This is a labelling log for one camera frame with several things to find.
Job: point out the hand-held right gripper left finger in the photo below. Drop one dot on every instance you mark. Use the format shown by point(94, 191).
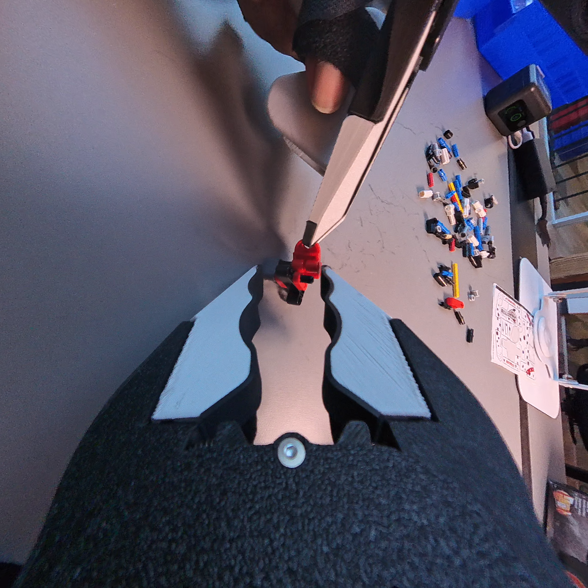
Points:
point(206, 367)

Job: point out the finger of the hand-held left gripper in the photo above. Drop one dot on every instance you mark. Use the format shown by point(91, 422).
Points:
point(344, 183)

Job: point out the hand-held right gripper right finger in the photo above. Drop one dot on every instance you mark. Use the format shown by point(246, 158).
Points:
point(376, 367)

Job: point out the red toy brick piece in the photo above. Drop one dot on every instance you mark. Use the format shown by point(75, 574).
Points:
point(305, 262)

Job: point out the person's left hand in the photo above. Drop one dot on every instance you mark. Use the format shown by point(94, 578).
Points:
point(328, 89)

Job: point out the black toy pin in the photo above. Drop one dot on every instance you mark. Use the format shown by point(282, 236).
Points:
point(459, 318)

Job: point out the short black toy piece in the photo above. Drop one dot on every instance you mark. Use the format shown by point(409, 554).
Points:
point(471, 335)

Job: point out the red toy liftarm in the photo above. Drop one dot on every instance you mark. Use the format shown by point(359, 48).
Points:
point(454, 302)

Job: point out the black toy connector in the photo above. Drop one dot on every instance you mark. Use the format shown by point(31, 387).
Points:
point(441, 279)

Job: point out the pile of small toy pieces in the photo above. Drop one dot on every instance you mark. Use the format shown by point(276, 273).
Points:
point(459, 206)

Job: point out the yellow toy axle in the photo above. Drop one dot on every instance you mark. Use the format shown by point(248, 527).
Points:
point(456, 279)

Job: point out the blue toy pin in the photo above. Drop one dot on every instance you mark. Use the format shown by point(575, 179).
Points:
point(446, 269)

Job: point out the blue plastic bin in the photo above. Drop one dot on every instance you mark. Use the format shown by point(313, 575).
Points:
point(519, 32)

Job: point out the black device with green display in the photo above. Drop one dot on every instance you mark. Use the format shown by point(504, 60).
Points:
point(517, 103)

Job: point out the white printed sheet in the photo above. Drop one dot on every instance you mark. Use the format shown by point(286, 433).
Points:
point(510, 330)

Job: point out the white stand base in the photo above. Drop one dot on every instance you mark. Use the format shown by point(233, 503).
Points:
point(546, 395)

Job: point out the black power adapter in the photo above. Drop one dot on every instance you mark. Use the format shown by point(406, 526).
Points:
point(533, 170)

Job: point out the stacked red blue crates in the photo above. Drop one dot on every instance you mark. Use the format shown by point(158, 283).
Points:
point(569, 124)

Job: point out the printed box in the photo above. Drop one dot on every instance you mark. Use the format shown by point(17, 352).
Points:
point(567, 510)

